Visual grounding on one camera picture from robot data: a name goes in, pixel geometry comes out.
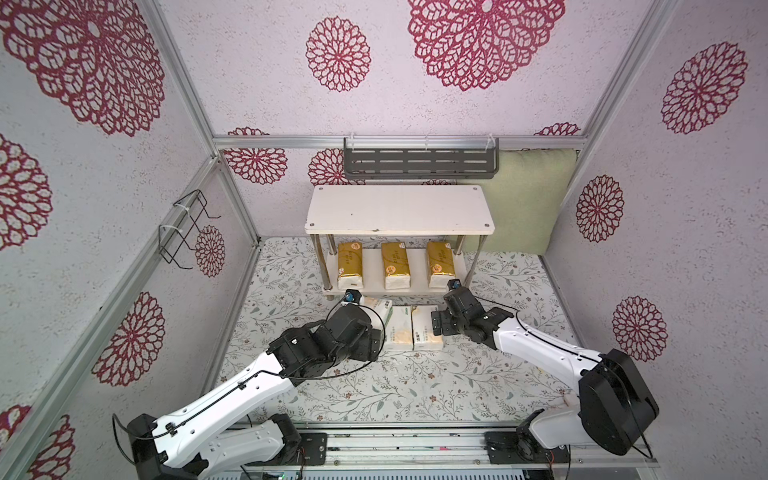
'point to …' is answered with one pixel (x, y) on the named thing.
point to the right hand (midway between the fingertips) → (445, 314)
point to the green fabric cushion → (524, 199)
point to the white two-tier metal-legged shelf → (433, 210)
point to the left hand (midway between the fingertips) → (362, 338)
